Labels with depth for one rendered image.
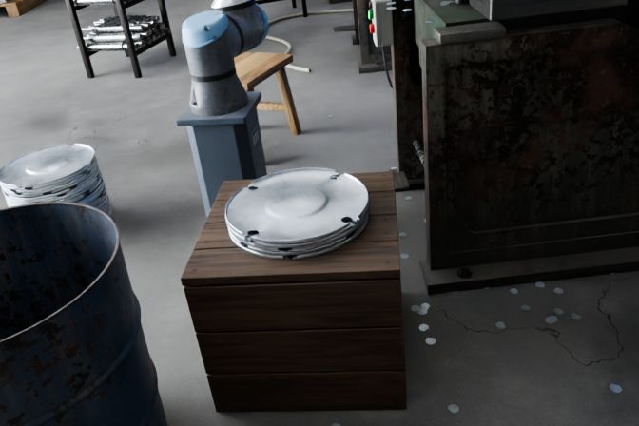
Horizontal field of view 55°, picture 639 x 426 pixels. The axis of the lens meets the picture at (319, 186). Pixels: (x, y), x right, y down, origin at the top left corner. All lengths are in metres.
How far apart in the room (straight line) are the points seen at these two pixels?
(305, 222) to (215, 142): 0.50
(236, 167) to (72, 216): 0.52
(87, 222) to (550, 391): 0.97
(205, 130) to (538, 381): 0.97
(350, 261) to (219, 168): 0.62
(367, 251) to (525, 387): 0.46
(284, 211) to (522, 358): 0.61
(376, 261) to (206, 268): 0.31
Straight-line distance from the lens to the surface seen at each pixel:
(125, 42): 3.73
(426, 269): 1.63
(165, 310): 1.68
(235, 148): 1.59
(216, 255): 1.20
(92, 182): 2.04
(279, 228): 1.17
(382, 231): 1.19
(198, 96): 1.59
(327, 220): 1.17
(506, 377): 1.40
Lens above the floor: 1.00
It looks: 28 degrees down
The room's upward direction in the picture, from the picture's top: 7 degrees counter-clockwise
